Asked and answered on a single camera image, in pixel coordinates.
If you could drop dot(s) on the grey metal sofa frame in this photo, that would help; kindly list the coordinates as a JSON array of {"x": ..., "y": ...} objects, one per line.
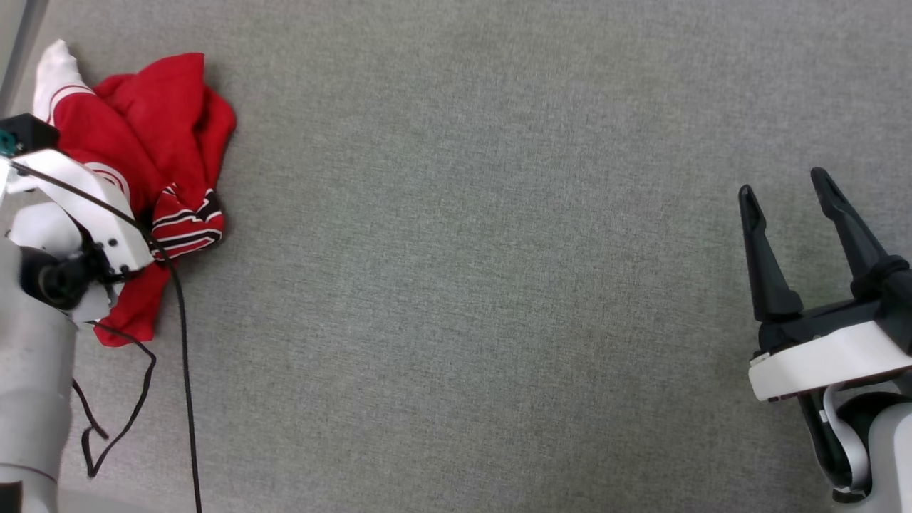
[{"x": 25, "y": 35}]

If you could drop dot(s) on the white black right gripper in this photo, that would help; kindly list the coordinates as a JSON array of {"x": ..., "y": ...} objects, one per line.
[{"x": 819, "y": 356}]

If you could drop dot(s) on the grey fabric sofa cushion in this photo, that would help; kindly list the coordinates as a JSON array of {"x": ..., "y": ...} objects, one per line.
[{"x": 499, "y": 285}]

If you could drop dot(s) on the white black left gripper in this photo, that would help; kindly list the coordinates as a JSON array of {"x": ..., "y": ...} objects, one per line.
[{"x": 107, "y": 214}]

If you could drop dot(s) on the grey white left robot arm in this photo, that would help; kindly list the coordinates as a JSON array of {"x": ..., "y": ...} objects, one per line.
[{"x": 28, "y": 392}]

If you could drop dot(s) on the red and white sports shirt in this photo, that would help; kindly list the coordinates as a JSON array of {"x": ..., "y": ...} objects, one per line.
[{"x": 164, "y": 114}]

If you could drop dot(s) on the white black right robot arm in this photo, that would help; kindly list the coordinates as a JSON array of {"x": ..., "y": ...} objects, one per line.
[{"x": 890, "y": 449}]

